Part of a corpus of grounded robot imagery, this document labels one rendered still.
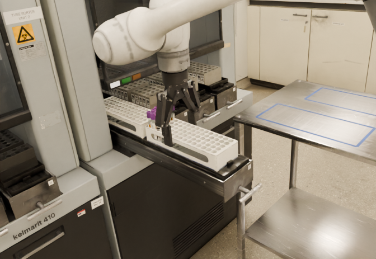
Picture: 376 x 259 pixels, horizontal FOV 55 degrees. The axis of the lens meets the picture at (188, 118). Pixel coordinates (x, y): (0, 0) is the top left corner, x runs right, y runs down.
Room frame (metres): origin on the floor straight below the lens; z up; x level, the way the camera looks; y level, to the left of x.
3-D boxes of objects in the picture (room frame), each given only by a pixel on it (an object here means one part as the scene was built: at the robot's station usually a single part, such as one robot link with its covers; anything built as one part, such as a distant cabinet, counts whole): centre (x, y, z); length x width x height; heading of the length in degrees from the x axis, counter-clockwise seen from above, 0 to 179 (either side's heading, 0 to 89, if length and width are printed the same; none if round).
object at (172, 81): (0.97, 0.03, 1.02); 0.08 x 0.07 x 0.09; 134
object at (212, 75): (1.49, -0.12, 0.85); 0.12 x 0.02 x 0.06; 133
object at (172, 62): (0.97, 0.03, 1.09); 0.09 x 0.09 x 0.06
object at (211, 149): (0.95, 0.00, 0.84); 0.30 x 0.10 x 0.06; 44
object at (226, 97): (1.65, 0.05, 0.78); 0.73 x 0.14 x 0.09; 44
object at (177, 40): (0.97, 0.03, 1.20); 0.13 x 0.11 x 0.16; 139
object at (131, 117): (1.18, 0.22, 0.83); 0.30 x 0.10 x 0.06; 44
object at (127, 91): (1.37, 0.20, 0.85); 0.12 x 0.02 x 0.06; 135
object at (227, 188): (1.05, 0.10, 0.78); 0.73 x 0.14 x 0.09; 44
